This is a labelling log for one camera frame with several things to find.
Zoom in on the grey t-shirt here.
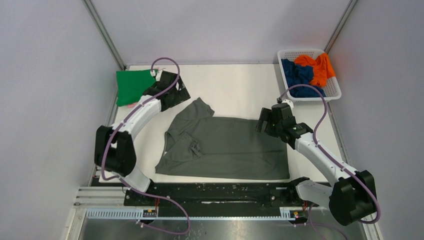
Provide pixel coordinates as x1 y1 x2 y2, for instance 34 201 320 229
155 98 290 180

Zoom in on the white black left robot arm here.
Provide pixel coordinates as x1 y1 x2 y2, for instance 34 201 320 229
94 70 191 192

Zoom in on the white plastic laundry basket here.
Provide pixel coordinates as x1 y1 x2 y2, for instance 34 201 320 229
277 48 342 102

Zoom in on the orange t-shirt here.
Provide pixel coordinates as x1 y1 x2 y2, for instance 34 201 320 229
294 53 336 88

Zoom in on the aluminium frame rail left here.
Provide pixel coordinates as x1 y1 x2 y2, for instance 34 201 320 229
82 0 127 71

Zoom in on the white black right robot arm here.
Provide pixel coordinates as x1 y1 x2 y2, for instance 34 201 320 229
255 102 381 226

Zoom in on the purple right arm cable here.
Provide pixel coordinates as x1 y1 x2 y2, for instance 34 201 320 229
277 83 382 240

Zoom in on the aluminium frame rail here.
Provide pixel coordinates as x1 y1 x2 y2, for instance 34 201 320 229
82 0 127 71
324 0 358 54

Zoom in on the grey slotted cable duct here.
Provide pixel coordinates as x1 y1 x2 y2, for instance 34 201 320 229
86 207 309 222

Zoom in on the blue t-shirt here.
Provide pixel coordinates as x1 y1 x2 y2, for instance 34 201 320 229
281 59 320 98

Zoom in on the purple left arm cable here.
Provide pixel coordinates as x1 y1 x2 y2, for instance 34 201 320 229
100 57 192 236

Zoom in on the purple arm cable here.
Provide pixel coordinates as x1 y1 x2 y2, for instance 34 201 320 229
277 83 382 240
100 57 192 236

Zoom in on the folded green t-shirt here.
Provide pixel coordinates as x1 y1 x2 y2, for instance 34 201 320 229
116 69 156 107

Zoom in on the folded pink t-shirt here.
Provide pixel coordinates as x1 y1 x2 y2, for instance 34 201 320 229
126 67 166 109

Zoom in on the aluminium frame rail right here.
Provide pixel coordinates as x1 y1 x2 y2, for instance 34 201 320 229
324 0 358 54

